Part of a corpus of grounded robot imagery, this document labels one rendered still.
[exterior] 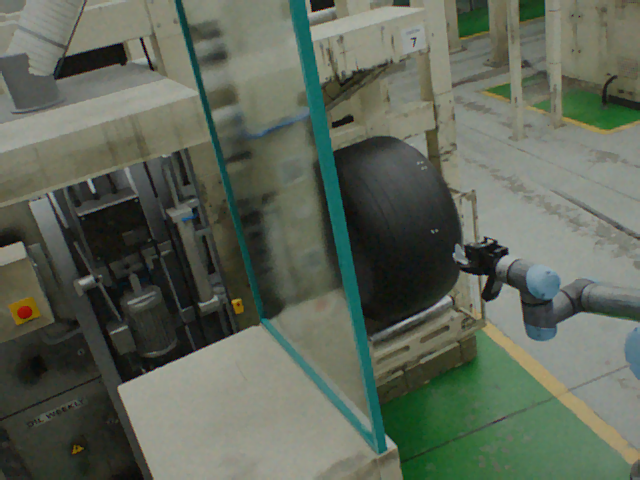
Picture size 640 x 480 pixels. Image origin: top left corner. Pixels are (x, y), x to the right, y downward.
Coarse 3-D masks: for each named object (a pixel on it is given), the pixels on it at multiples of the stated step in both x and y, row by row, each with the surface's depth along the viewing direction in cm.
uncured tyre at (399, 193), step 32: (352, 160) 194; (384, 160) 194; (416, 160) 194; (352, 192) 189; (384, 192) 186; (416, 192) 189; (448, 192) 195; (352, 224) 240; (384, 224) 184; (416, 224) 187; (448, 224) 191; (384, 256) 186; (416, 256) 187; (448, 256) 193; (384, 288) 192; (416, 288) 192; (448, 288) 203; (384, 320) 207
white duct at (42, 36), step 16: (32, 0) 167; (48, 0) 166; (64, 0) 167; (80, 0) 172; (32, 16) 166; (48, 16) 167; (64, 16) 169; (16, 32) 168; (32, 32) 166; (48, 32) 168; (64, 32) 171; (16, 48) 167; (32, 48) 167; (48, 48) 169; (32, 64) 168; (48, 64) 171
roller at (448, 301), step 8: (448, 296) 219; (432, 304) 216; (440, 304) 217; (448, 304) 218; (416, 312) 214; (424, 312) 214; (432, 312) 215; (400, 320) 212; (408, 320) 212; (416, 320) 213; (424, 320) 215; (376, 328) 210; (384, 328) 209; (392, 328) 210; (400, 328) 211; (376, 336) 208; (384, 336) 209; (376, 344) 209
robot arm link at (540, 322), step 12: (552, 300) 157; (564, 300) 159; (528, 312) 157; (540, 312) 156; (552, 312) 157; (564, 312) 158; (528, 324) 159; (540, 324) 157; (552, 324) 158; (528, 336) 161; (540, 336) 158; (552, 336) 159
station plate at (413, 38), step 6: (420, 24) 217; (402, 30) 214; (408, 30) 216; (414, 30) 217; (420, 30) 218; (402, 36) 215; (408, 36) 216; (414, 36) 217; (420, 36) 218; (408, 42) 217; (414, 42) 218; (420, 42) 219; (408, 48) 218; (414, 48) 219; (420, 48) 220
